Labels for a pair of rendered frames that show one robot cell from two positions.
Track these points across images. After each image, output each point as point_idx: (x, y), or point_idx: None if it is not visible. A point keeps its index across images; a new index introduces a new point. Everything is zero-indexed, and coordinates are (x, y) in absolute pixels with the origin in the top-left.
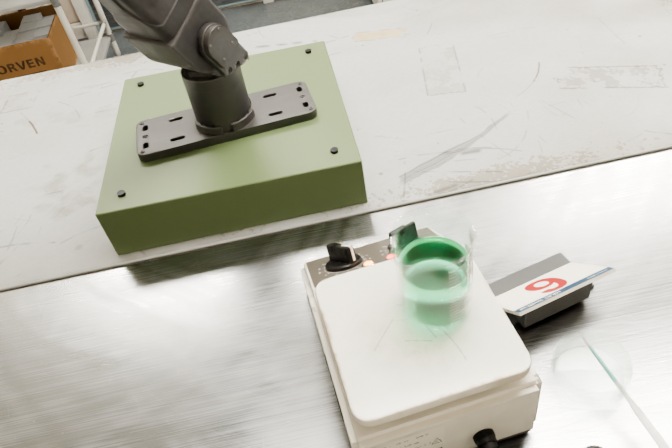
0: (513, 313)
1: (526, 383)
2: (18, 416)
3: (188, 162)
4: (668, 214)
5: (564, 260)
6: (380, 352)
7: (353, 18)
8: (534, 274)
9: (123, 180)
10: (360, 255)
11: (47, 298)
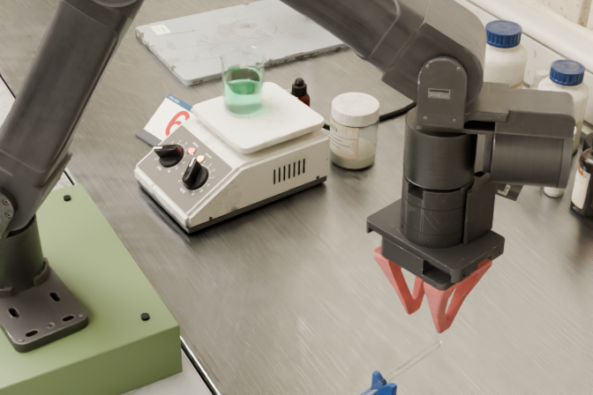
0: None
1: None
2: (368, 354)
3: (86, 287)
4: (91, 100)
5: (142, 130)
6: (283, 119)
7: None
8: (157, 140)
9: (122, 326)
10: (182, 177)
11: None
